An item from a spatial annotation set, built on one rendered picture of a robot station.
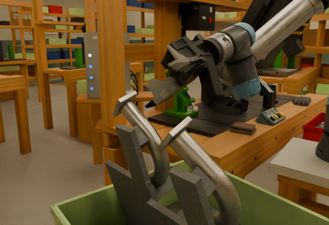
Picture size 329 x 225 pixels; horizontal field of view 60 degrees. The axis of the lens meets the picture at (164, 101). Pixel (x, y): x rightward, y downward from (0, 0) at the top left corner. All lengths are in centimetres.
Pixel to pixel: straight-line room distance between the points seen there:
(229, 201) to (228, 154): 68
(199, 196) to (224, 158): 70
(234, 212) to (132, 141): 19
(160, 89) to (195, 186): 36
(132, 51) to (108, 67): 24
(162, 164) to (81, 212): 26
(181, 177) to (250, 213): 44
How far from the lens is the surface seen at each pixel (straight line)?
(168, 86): 64
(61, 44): 923
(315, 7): 98
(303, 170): 106
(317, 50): 479
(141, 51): 161
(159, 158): 52
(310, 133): 144
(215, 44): 68
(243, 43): 76
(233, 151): 110
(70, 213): 70
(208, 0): 174
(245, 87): 78
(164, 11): 162
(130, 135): 47
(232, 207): 40
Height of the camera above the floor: 130
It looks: 12 degrees down
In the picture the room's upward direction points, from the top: straight up
